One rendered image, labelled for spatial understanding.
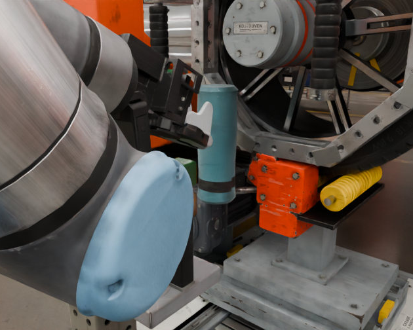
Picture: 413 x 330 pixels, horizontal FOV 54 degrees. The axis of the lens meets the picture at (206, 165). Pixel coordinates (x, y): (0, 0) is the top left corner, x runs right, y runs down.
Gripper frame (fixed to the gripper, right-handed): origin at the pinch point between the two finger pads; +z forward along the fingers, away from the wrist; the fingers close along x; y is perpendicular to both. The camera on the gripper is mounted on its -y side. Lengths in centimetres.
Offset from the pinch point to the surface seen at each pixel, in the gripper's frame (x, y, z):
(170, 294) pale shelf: 4.2, -23.0, 7.6
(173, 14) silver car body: 72, 57, 65
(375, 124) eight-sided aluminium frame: -15.1, 14.1, 32.1
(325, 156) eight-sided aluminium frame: -6.0, 7.3, 35.7
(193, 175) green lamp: 2.4, -4.0, 3.2
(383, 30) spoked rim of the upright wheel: -12, 34, 34
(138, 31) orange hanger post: 49, 32, 29
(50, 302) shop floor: 77, -54, 48
